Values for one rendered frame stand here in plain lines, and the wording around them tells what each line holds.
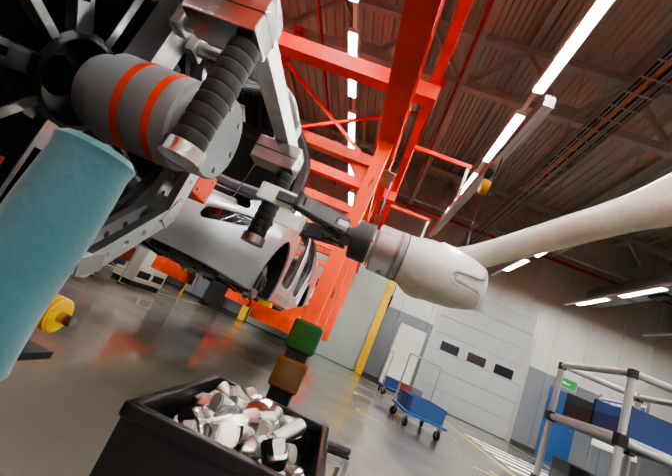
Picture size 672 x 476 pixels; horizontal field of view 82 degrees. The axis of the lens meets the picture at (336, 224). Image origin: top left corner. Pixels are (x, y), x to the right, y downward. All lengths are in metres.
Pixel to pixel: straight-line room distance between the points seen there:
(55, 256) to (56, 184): 0.07
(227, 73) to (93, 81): 0.27
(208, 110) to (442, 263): 0.44
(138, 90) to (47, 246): 0.25
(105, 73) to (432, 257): 0.56
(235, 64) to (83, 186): 0.20
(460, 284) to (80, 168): 0.55
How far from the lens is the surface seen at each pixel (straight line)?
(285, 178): 0.74
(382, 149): 4.67
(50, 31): 0.71
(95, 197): 0.48
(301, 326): 0.52
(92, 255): 0.74
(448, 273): 0.67
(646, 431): 1.97
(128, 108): 0.61
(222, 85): 0.43
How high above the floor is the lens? 0.65
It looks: 15 degrees up
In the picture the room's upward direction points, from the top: 24 degrees clockwise
